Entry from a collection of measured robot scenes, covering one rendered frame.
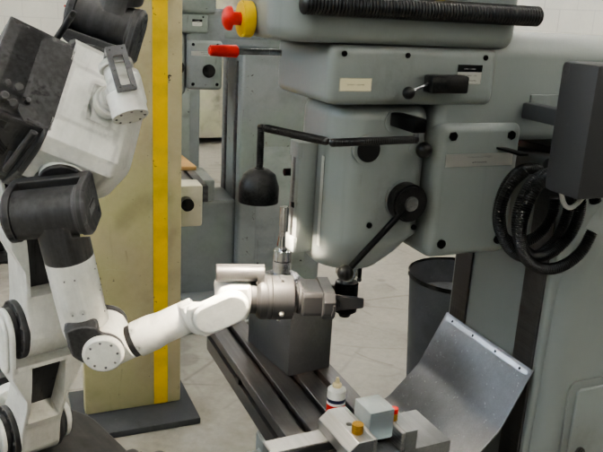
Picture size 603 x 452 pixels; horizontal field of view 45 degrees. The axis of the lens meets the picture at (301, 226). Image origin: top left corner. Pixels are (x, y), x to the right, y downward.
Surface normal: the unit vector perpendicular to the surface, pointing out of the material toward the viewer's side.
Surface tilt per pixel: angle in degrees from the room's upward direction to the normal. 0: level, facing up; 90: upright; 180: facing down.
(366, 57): 90
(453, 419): 45
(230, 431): 0
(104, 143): 58
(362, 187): 90
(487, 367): 63
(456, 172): 90
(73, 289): 97
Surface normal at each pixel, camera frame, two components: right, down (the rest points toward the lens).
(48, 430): 0.62, 0.47
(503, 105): 0.39, 0.28
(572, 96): -0.92, 0.07
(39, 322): 0.66, 0.09
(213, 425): 0.05, -0.96
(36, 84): 0.58, -0.29
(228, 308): 0.14, 0.34
